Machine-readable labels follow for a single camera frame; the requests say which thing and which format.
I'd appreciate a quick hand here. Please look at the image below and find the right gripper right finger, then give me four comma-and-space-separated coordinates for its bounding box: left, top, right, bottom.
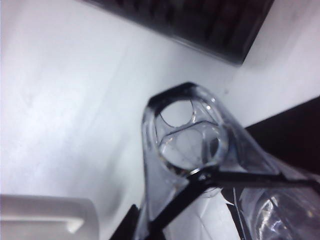
237, 186, 320, 240

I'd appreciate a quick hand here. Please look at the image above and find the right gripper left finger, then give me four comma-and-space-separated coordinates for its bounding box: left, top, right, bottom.
0, 193, 100, 240

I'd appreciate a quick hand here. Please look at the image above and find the transparent faceted plastic cup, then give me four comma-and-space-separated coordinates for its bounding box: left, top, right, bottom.
139, 81, 320, 240

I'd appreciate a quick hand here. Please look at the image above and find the black mouse pad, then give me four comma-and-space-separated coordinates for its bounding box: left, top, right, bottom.
244, 96, 320, 176

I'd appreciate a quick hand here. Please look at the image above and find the black keyboard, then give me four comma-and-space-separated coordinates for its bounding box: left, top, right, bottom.
82, 0, 276, 66

